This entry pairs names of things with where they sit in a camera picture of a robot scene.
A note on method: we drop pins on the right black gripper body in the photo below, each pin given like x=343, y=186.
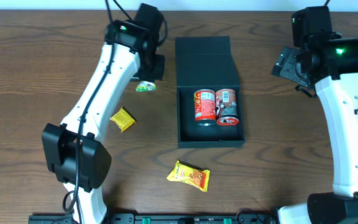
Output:
x=286, y=66

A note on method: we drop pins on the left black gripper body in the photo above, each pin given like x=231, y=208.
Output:
x=153, y=68

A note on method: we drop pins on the green yellow snack bar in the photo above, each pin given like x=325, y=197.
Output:
x=145, y=86

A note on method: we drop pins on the dark green box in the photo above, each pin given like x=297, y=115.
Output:
x=206, y=63

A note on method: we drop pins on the small yellow snack packet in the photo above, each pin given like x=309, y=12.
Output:
x=123, y=119

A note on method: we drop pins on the red Pringles can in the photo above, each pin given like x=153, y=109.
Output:
x=205, y=107
x=226, y=107

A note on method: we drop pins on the orange yellow snack bag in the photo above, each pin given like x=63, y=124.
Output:
x=189, y=175

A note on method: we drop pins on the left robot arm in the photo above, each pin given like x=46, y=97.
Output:
x=74, y=149

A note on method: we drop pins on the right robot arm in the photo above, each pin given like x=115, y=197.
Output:
x=329, y=66

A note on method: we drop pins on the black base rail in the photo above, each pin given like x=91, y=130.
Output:
x=130, y=218

